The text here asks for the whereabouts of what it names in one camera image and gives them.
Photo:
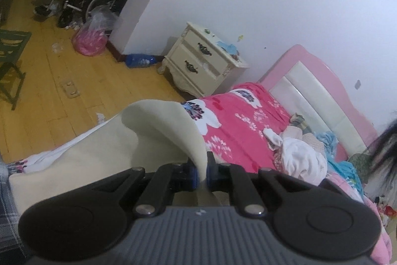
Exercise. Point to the cream zip jacket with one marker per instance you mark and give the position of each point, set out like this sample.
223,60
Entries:
149,134

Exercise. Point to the cream nightstand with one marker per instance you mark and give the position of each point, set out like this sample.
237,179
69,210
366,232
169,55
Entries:
198,63

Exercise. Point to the wall socket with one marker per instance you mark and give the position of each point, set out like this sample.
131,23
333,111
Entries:
357,84

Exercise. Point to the white cloth pile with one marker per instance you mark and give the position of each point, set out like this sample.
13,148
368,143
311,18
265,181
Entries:
302,156

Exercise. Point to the grey plaid cloth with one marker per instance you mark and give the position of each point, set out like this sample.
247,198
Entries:
7,206

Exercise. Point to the pink plastic bag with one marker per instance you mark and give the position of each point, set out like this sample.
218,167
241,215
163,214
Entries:
91,38

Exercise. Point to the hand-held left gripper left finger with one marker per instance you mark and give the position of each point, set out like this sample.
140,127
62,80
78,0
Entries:
194,176

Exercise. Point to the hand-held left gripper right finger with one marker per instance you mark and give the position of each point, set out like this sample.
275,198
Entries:
208,175

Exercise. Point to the blue water bottle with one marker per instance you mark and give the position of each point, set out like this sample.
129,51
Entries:
139,60

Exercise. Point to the green folding stool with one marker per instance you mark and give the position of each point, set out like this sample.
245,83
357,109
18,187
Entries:
12,44

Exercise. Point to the pink floral blanket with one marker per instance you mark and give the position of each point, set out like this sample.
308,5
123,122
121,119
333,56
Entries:
235,106

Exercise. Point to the teal cloth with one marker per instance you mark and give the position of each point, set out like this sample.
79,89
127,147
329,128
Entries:
344,165

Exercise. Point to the pink bed headboard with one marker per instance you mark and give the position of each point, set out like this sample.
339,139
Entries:
325,94

